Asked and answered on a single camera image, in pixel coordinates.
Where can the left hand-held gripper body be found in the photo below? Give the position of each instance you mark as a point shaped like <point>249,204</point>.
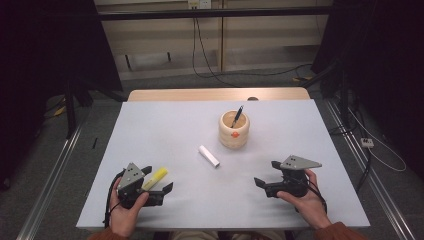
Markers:
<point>131,180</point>

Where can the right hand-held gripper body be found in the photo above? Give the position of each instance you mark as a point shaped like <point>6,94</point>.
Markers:
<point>293,183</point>

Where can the yellow highlighter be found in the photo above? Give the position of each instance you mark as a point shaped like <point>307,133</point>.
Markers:
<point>156,176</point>

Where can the cream ribbed pen holder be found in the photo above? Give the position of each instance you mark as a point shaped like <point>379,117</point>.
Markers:
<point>233,138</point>

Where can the black pen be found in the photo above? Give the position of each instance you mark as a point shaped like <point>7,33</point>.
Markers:
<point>237,116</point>

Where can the person's right hand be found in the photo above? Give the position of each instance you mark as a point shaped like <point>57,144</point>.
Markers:
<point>311,206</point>

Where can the person's left hand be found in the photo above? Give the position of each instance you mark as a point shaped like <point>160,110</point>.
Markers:
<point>121,220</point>

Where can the white table mat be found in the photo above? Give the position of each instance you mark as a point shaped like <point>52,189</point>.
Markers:
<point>206,200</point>

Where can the person's legs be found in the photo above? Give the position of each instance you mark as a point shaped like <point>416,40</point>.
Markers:
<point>200,236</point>

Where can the dark round table grommet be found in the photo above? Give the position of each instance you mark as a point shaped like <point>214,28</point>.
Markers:
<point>252,98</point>

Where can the white power strip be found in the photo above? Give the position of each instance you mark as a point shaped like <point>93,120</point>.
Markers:
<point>367,142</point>

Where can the black metal stand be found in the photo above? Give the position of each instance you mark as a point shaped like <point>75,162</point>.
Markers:
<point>343,100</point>
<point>70,110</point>

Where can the light wooden cabinet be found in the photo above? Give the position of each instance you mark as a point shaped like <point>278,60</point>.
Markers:
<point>266,40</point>

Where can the black curtain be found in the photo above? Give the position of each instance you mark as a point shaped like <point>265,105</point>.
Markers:
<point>390,50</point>
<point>40,66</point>

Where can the black horizontal bar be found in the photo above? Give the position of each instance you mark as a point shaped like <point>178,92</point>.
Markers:
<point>233,13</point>

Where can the metal floor rail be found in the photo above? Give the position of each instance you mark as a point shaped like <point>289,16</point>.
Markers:
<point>376,186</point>
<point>46,193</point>

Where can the white wall outlet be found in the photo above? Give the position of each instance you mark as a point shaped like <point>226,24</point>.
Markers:
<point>199,4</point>

